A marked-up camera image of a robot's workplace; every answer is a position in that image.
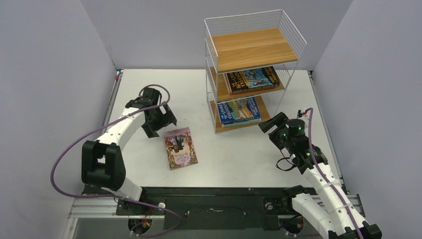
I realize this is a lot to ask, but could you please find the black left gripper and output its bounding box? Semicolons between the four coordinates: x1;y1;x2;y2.
143;103;177;138

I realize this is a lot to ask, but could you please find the pink book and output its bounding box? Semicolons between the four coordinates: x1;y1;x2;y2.
164;127;198;170

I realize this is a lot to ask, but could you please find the blue 91-storey treehouse book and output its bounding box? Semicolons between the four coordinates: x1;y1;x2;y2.
217;97;261;123

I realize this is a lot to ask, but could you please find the yellow Brideshead Revisited book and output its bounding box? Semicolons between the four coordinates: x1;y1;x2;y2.
220;119;261;128

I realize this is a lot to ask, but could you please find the black 169-storey treehouse book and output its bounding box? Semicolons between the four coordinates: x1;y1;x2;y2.
224;66;281;95

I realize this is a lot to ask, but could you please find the white wire wooden shelf rack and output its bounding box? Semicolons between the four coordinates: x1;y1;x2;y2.
204;9;307;133

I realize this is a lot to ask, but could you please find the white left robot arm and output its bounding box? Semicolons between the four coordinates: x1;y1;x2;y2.
81;84;177;214

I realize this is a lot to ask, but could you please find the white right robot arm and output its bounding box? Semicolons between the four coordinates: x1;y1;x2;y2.
259;108;382;239

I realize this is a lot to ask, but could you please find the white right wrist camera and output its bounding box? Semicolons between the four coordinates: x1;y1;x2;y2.
297;109;310;120

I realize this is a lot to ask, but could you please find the aluminium frame rail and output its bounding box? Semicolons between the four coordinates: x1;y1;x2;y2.
62;187;370;239

